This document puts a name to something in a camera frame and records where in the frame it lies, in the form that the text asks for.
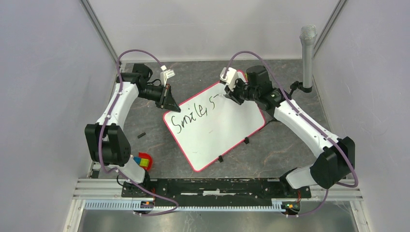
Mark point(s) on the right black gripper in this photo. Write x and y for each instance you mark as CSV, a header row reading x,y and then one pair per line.
x,y
233,94

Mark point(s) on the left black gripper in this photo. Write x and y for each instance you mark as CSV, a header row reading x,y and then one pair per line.
x,y
168,101

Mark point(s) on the black marker cap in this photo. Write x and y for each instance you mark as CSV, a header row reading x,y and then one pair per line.
x,y
141,135

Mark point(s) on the pink framed whiteboard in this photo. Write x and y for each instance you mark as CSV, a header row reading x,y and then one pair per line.
x,y
209,125

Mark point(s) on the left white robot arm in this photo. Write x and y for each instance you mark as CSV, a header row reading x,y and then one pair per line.
x,y
107,143

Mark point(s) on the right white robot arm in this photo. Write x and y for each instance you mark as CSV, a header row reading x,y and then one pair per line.
x,y
335,156

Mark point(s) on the red bowl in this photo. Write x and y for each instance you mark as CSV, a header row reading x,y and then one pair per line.
x,y
147,156

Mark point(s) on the colourful block toy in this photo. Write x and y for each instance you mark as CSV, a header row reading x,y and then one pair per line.
x,y
142,162

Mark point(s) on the silver microphone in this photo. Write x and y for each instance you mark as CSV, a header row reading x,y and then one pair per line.
x,y
307,37

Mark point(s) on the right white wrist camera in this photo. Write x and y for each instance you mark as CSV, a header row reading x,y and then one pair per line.
x,y
228,77

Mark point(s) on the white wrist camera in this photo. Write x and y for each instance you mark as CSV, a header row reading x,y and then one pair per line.
x,y
165,74
228,77

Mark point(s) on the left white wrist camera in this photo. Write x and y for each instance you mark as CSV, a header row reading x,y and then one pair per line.
x,y
165,74

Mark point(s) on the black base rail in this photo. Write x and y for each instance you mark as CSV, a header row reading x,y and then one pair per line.
x,y
213,192

